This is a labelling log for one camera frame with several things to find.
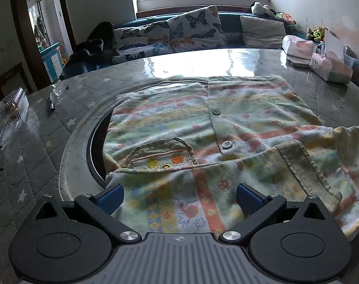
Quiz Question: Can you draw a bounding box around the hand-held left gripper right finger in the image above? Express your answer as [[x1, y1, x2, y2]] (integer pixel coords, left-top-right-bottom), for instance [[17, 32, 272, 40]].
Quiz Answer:
[[219, 183, 331, 244]]

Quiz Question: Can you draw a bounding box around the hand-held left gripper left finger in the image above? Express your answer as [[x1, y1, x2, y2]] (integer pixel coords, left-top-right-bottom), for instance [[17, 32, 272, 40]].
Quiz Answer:
[[34, 183, 141, 244]]

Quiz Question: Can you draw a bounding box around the pastel patterned baby shirt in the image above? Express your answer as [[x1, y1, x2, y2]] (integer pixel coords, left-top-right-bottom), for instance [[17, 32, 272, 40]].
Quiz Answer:
[[102, 75, 359, 241]]

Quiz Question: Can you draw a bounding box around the black clothes pile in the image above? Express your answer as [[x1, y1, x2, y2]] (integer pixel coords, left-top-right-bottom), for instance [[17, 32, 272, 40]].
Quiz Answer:
[[59, 21, 115, 81]]

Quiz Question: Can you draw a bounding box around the round glass turntable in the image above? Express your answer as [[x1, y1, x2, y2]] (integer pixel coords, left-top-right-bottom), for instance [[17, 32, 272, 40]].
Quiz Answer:
[[58, 76, 325, 206]]

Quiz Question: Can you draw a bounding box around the clear plastic container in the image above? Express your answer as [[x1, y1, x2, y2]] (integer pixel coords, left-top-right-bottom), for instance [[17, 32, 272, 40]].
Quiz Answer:
[[0, 87, 31, 149]]

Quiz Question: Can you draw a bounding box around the blue toy cabinet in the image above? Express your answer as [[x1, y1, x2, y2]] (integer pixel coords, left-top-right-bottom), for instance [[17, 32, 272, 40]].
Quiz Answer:
[[39, 42, 65, 81]]

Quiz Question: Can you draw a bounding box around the butterfly print seat cushion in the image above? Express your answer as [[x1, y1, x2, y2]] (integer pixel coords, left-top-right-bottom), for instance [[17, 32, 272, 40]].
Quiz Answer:
[[111, 41, 174, 65]]

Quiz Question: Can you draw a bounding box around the pastel tissue box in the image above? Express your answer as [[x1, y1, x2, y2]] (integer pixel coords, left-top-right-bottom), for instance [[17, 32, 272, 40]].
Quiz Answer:
[[310, 52, 354, 84]]

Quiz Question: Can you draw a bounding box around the pink white tissue pack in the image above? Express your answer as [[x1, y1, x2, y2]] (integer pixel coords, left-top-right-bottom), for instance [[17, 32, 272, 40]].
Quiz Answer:
[[282, 35, 316, 60]]

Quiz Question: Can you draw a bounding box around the grey cushion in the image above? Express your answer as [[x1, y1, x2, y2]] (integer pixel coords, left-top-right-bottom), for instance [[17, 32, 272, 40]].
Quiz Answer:
[[240, 15, 287, 49]]

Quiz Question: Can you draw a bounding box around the small butterfly print cushion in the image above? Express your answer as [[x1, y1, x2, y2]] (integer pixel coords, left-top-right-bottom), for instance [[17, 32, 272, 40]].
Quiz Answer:
[[113, 20, 172, 48]]

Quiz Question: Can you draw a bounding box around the blue sofa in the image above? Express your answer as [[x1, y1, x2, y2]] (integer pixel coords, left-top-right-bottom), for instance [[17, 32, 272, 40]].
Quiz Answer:
[[112, 11, 317, 65]]

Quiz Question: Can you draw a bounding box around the brown and green plush toy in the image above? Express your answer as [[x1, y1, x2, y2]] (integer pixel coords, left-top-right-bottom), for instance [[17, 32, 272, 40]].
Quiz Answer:
[[306, 27, 327, 42]]

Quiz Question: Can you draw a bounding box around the large butterfly print cushion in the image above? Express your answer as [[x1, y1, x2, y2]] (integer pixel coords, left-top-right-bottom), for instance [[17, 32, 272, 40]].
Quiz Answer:
[[169, 5, 228, 50]]

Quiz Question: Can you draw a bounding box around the colourful plush toy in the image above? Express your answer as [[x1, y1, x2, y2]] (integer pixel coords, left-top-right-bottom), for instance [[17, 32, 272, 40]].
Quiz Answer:
[[275, 12, 297, 26]]

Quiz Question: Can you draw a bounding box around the black and white plush toy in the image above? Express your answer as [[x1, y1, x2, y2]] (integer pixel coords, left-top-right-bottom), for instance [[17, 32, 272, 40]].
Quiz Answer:
[[250, 2, 276, 17]]

